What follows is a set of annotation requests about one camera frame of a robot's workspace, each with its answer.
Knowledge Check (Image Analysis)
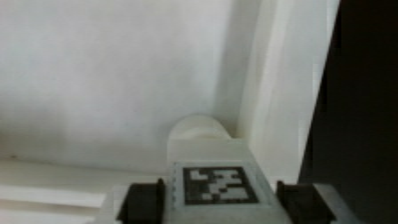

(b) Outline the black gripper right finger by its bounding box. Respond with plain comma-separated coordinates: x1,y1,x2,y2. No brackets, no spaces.
275,181,336,224

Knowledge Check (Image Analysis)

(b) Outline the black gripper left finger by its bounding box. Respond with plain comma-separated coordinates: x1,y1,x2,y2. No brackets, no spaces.
115,179,165,224

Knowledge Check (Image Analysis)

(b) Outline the white leg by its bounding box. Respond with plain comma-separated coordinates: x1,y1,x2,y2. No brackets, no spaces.
92,115,293,224

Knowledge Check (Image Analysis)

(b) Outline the white square tabletop part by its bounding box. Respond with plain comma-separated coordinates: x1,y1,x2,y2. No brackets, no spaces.
0,0,341,224

